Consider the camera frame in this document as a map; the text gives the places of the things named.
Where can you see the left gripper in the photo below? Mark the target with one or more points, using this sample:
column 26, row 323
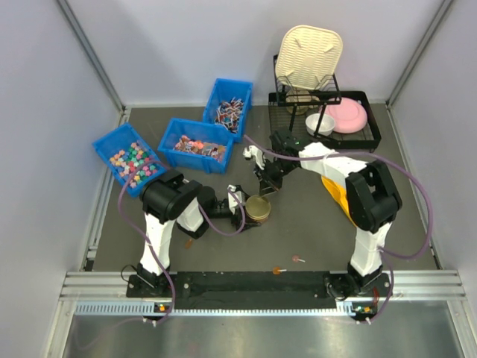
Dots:
column 241, row 210

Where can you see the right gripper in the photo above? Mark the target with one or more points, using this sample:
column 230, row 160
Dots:
column 270, row 176

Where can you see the gold round lid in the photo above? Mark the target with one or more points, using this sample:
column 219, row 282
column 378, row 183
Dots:
column 257, row 206

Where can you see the clear round container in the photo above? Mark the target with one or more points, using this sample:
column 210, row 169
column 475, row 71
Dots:
column 258, row 220

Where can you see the blue candy bin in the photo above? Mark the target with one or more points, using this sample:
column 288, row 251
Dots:
column 196, row 145
column 228, row 106
column 124, row 150

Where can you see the yellow plastic scoop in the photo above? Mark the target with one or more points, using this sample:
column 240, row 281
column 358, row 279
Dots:
column 338, row 194

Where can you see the black wire dish rack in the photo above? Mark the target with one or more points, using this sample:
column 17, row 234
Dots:
column 368, row 138

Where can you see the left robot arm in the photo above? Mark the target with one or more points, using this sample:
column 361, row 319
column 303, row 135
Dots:
column 170, row 201

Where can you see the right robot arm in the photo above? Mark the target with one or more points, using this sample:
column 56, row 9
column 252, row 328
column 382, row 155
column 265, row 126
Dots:
column 372, row 197

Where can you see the spilled orange candy left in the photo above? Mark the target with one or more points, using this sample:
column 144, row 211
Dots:
column 188, row 245

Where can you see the spilled orange lollipop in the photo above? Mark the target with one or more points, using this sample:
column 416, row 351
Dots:
column 277, row 270

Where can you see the spilled pink lollipop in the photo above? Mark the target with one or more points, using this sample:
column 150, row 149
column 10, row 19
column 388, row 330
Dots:
column 297, row 259

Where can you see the white small bowl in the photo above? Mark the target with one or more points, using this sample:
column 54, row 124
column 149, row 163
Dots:
column 324, row 123

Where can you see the pink round plate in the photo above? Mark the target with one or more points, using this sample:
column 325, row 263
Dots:
column 350, row 116

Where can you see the beige square ribbed plate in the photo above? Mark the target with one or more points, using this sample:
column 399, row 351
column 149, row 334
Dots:
column 308, row 57

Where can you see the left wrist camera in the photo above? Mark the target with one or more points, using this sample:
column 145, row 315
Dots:
column 236, row 207

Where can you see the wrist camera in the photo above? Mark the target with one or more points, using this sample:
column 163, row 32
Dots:
column 236, row 207
column 252, row 152

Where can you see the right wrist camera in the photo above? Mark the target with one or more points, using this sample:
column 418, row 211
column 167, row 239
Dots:
column 252, row 152

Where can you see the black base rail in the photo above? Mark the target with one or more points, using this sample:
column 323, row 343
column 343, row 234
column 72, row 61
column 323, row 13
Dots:
column 260, row 290

